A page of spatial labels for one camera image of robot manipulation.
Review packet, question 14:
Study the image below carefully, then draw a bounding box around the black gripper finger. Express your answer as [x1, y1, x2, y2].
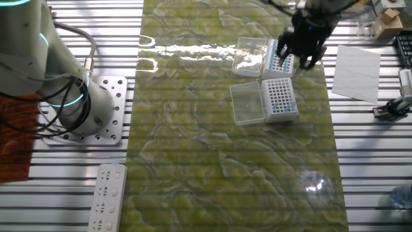
[299, 48, 326, 71]
[276, 27, 294, 67]

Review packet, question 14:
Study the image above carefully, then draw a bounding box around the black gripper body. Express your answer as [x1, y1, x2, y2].
[289, 9, 337, 55]

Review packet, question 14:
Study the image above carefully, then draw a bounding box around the clear plastic box lid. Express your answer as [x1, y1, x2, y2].
[229, 81, 267, 126]
[232, 36, 268, 77]

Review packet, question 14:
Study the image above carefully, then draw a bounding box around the white paper sheet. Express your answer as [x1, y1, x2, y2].
[331, 44, 382, 104]

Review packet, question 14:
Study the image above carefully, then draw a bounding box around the clear plastic container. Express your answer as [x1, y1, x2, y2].
[355, 5, 383, 40]

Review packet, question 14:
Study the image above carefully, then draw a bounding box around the white box with knob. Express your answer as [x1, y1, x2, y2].
[371, 0, 407, 10]

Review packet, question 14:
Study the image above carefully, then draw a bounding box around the small tan box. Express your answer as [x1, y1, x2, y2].
[375, 8, 404, 41]

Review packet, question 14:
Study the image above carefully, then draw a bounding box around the black clamp tool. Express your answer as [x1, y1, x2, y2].
[373, 98, 411, 122]

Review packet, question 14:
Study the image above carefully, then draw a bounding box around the black keyboard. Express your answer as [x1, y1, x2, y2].
[394, 31, 412, 69]

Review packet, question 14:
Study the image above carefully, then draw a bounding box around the green marble pattern mat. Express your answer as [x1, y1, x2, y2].
[118, 0, 350, 232]

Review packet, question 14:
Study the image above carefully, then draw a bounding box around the clear water bottle blue cap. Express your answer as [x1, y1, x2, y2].
[390, 184, 412, 209]

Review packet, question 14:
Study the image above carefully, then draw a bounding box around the white power strip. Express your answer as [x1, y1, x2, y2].
[87, 163, 128, 232]

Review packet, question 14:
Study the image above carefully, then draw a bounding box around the reddish brown wooden table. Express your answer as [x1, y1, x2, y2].
[0, 93, 39, 184]

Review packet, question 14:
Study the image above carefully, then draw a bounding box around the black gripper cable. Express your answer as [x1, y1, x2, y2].
[260, 0, 355, 17]

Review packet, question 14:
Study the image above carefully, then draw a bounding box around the small silver side camera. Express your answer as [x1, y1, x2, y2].
[398, 68, 412, 112]

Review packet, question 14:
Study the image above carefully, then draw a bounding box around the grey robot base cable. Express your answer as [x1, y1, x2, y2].
[52, 21, 97, 79]

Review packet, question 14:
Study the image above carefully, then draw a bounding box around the black looped cable bundle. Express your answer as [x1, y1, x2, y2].
[0, 74, 93, 137]

